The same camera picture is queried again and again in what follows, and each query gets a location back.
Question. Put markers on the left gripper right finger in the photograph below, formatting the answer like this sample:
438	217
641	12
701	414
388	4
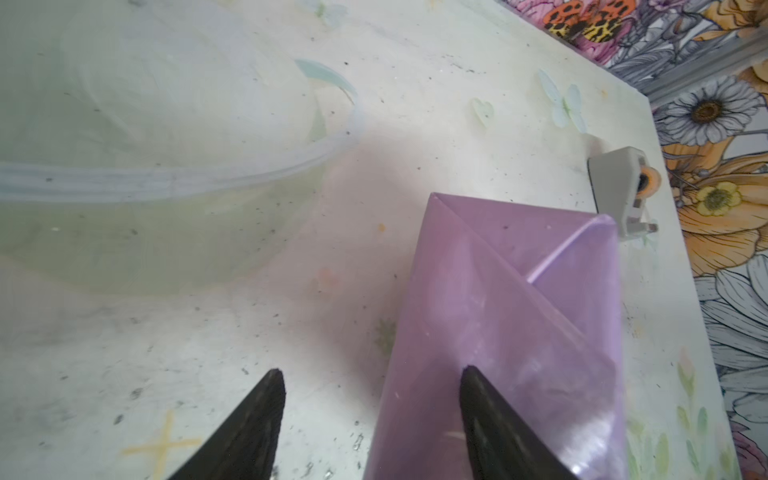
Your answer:
500	444

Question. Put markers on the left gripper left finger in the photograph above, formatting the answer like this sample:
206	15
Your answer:
244	445

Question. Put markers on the pink wrapping paper sheet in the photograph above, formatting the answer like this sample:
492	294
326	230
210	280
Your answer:
531	297

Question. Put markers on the white tape dispenser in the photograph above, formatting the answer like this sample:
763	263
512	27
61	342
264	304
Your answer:
614	179

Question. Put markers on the orange clear tape roll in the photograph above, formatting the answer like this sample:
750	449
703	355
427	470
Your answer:
649	182

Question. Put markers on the right aluminium corner post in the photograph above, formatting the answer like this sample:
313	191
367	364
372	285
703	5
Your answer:
727	60

